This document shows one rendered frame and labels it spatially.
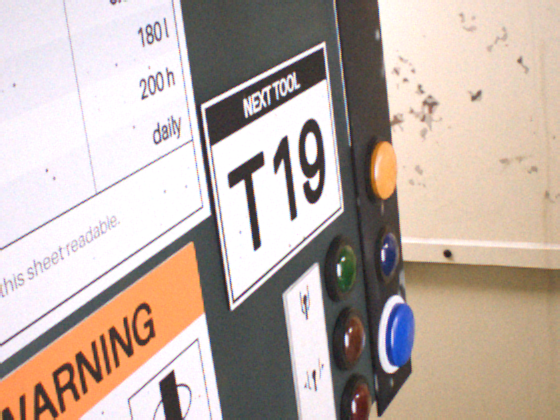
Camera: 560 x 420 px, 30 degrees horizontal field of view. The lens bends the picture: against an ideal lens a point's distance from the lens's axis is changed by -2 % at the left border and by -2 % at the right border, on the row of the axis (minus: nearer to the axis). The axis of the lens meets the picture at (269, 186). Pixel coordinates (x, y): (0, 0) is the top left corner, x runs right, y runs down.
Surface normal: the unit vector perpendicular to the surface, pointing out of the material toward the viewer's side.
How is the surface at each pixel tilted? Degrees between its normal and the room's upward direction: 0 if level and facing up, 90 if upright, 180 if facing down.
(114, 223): 90
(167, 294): 90
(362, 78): 90
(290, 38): 90
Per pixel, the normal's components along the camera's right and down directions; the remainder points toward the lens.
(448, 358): -0.44, 0.32
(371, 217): 0.89, 0.03
